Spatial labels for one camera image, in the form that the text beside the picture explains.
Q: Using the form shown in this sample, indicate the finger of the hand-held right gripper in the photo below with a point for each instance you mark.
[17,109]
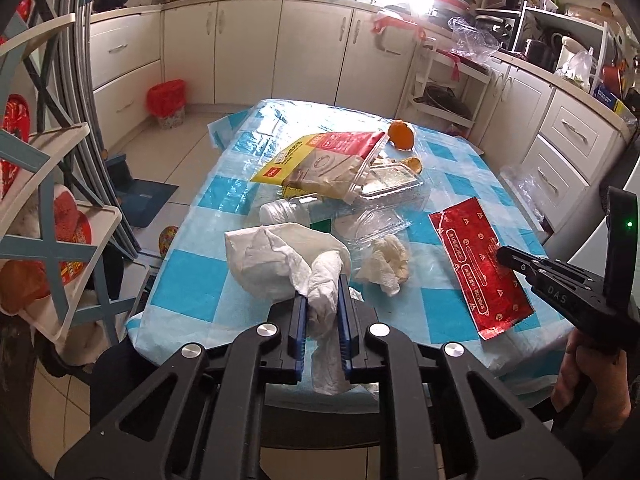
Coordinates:
[517,260]

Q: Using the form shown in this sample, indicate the black lidded pan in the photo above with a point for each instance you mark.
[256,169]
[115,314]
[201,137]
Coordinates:
[445,100]

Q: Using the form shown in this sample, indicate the red foil wrapper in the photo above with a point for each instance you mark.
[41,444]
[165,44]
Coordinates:
[470,255]

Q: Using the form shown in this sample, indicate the clear plastic clamshell container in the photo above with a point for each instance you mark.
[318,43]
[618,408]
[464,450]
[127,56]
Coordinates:
[395,185]

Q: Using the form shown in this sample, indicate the white and blue shelf rack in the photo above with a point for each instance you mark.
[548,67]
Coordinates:
[30,249]

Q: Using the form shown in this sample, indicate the red package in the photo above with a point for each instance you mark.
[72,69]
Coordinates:
[67,230]

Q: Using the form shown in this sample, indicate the white counter shelf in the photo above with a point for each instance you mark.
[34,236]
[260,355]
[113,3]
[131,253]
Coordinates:
[570,15]

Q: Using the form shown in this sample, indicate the white bag of vegetables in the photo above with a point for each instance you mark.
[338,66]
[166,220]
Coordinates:
[577,69]

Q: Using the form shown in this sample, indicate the clear plastic bottle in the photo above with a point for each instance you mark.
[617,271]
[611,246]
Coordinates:
[275,212]

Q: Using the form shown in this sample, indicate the colourful snack packet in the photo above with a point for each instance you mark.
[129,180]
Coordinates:
[167,239]

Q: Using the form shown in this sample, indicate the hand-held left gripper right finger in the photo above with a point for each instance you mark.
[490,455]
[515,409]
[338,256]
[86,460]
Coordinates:
[344,330]

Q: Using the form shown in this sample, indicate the white drawer cabinet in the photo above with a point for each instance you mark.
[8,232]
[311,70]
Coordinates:
[570,125]

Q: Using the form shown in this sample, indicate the white trolley rack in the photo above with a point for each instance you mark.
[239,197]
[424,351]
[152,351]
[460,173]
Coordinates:
[427,60]

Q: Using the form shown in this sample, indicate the red-lined waste basket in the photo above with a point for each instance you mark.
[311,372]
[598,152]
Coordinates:
[167,97]

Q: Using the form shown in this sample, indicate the blue dustpan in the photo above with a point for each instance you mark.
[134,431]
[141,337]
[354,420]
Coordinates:
[145,200]

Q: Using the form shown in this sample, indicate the white tissue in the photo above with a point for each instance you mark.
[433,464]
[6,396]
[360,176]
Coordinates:
[387,260]

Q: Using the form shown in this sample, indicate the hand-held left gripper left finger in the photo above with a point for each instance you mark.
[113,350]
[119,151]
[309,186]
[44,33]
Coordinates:
[299,340]

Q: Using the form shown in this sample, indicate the white kettle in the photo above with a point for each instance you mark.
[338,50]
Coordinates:
[570,50]

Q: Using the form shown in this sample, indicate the yellow and red snack bag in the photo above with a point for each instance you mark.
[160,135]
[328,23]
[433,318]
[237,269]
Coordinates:
[320,152]

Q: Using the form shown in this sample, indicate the white paper towel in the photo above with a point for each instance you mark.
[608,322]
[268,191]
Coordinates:
[270,255]

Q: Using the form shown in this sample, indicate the white base cabinets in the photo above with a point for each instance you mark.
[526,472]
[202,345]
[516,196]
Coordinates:
[240,45]

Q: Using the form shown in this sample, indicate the orange peel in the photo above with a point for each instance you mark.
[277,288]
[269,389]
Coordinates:
[414,164]
[400,134]

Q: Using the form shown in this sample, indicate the blue box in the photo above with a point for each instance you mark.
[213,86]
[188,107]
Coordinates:
[607,99]

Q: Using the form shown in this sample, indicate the clear plastic bag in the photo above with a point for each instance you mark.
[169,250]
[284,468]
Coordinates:
[525,190]
[472,40]

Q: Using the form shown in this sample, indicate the blue checkered plastic tablecloth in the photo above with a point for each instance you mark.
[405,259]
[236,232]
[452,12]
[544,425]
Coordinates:
[225,195]

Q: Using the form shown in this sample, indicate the person's right hand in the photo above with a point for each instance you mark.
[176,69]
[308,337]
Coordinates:
[605,385]

